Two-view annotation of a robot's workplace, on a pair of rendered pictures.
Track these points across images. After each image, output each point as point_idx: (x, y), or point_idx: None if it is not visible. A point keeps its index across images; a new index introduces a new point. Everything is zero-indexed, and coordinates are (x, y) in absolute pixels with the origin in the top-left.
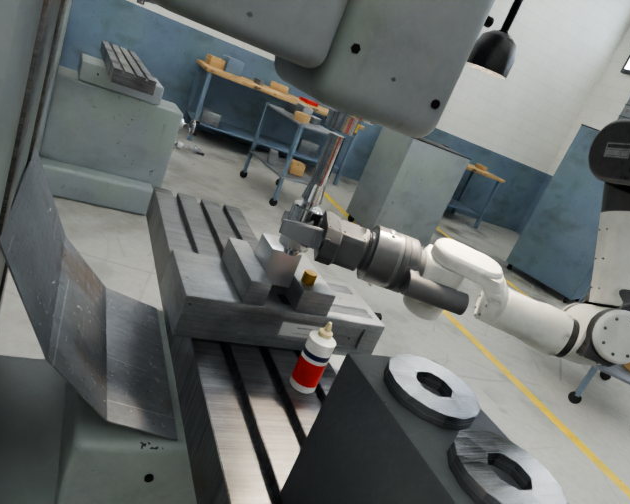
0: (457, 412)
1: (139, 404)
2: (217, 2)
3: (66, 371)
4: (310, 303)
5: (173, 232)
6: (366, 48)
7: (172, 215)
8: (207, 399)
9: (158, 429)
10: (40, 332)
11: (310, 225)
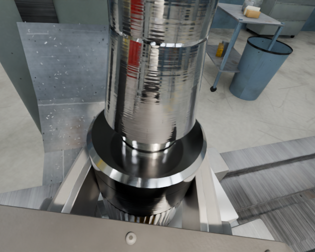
0: None
1: (67, 169)
2: None
3: (45, 115)
4: None
5: (283, 148)
6: None
7: None
8: (13, 192)
9: (46, 184)
10: (40, 86)
11: (84, 168)
